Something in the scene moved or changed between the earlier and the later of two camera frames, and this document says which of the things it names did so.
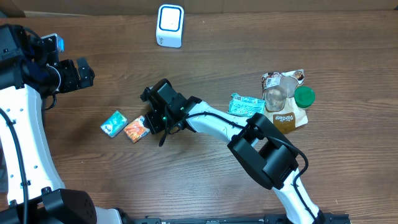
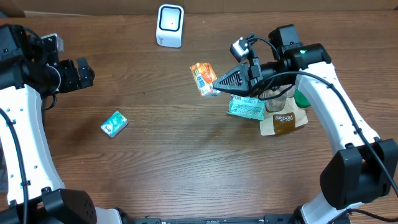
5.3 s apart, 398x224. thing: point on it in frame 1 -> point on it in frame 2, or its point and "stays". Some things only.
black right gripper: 155,122 -> 247,76
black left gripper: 78,76 stays
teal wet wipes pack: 244,106 stays
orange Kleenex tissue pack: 137,129 -> 204,76
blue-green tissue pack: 115,123 stays
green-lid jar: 304,96 stays
